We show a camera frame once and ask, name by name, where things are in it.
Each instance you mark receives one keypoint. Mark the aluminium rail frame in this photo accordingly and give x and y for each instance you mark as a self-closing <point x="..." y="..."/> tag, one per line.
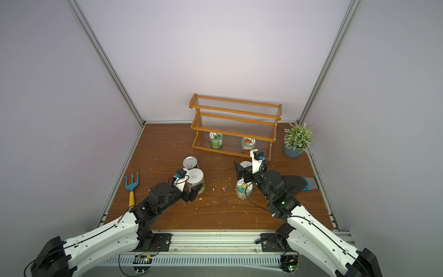
<point x="206" y="249"/>

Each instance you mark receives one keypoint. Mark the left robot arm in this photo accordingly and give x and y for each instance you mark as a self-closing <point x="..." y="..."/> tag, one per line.
<point x="77" y="255"/>

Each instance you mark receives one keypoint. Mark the controller board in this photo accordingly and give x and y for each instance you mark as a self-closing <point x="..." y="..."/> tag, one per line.
<point x="141" y="264"/>
<point x="289" y="263"/>

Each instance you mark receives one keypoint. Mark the left controller board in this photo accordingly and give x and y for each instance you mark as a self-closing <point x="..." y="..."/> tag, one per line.
<point x="141" y="264"/>

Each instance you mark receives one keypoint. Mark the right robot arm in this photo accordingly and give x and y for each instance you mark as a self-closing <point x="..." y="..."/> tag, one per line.
<point x="301" y="231"/>

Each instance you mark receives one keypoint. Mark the green seed can bottom left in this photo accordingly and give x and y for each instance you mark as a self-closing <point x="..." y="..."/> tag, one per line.
<point x="216" y="140"/>

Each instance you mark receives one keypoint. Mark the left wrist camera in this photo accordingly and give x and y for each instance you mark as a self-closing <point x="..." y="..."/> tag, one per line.
<point x="180" y="179"/>

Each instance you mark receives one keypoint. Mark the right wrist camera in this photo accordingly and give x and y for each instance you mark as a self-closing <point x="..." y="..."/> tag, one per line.
<point x="259" y="162"/>

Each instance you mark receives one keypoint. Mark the right controller board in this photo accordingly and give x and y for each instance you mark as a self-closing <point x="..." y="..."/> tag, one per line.
<point x="289" y="263"/>

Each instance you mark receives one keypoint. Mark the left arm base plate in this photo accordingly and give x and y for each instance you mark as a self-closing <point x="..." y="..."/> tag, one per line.
<point x="156" y="242"/>

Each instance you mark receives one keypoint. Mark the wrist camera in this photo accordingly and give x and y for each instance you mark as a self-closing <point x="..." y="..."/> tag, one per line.
<point x="180" y="179"/>
<point x="259" y="162"/>

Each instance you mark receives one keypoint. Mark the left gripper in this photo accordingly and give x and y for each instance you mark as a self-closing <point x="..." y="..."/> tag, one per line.
<point x="191" y="195"/>

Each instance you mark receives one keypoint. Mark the strawberry seed can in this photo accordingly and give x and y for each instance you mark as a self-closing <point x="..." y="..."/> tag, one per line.
<point x="248" y="144"/>

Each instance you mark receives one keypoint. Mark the white black seed can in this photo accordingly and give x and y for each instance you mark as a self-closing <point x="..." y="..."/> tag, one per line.
<point x="246" y="164"/>

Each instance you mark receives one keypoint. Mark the watermelon seed can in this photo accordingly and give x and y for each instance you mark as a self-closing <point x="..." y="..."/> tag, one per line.
<point x="190" y="163"/>

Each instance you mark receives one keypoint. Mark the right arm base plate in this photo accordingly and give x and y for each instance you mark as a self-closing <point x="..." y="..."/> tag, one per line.
<point x="271" y="242"/>

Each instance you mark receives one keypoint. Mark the white green seed can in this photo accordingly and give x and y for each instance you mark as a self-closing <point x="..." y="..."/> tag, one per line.
<point x="196" y="177"/>

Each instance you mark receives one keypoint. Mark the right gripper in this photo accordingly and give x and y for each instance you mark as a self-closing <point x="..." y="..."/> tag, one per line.
<point x="247" y="176"/>

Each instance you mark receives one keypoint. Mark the yellow green lidded seed jar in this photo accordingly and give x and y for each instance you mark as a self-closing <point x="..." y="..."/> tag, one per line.
<point x="243" y="189"/>

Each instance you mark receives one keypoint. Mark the wooden three-tier shelf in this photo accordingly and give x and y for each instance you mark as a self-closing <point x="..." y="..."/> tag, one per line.
<point x="234" y="119"/>

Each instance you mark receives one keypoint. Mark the potted green plant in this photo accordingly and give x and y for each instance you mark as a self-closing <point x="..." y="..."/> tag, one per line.
<point x="297" y="139"/>

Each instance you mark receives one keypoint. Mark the blue garden fork yellow handle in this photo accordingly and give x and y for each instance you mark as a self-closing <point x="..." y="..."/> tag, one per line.
<point x="130" y="186"/>

